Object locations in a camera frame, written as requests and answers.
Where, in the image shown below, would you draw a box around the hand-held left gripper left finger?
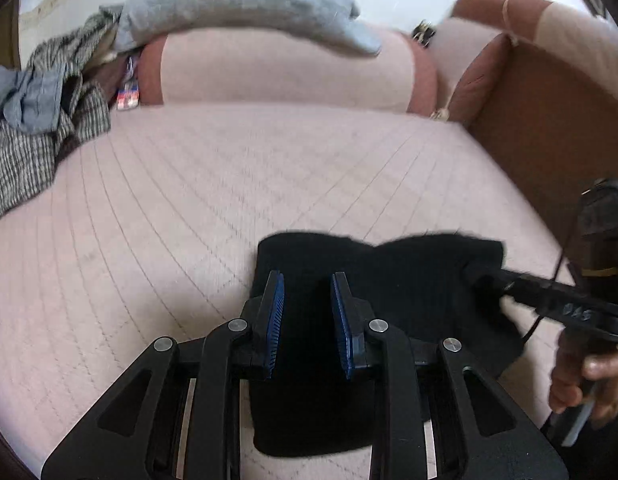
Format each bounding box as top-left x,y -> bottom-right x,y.
40,270 -> 286,480

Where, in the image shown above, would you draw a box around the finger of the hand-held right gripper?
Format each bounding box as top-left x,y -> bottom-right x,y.
466,265 -> 607,333

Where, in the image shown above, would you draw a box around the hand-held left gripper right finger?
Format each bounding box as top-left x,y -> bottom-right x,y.
330,271 -> 570,480

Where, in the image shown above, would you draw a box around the black pants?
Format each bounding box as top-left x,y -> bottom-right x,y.
250,230 -> 524,458

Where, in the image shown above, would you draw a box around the person's right hand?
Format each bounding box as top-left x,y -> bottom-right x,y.
549,332 -> 618,428

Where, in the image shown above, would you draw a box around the pink quilted sofa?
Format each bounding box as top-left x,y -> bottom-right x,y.
0,0 -> 618,480

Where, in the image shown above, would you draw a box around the pink and brown cushion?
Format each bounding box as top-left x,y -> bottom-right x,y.
431,0 -> 554,121

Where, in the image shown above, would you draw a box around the pink bolster cushion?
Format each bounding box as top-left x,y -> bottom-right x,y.
139,27 -> 437,115

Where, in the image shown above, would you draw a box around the colourful packet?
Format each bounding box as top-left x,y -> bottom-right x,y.
116,57 -> 140,111

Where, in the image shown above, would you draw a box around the checked cloth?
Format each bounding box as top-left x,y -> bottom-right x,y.
0,12 -> 112,223

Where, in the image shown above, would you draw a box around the grey quilted blanket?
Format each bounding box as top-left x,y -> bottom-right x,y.
100,0 -> 382,57

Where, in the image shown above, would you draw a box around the blue-grey cloth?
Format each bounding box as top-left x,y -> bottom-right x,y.
0,65 -> 67,135

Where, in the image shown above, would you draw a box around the black cable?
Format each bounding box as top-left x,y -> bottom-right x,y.
519,187 -> 604,348

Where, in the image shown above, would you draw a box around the beige cord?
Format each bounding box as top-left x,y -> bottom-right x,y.
501,0 -> 537,48

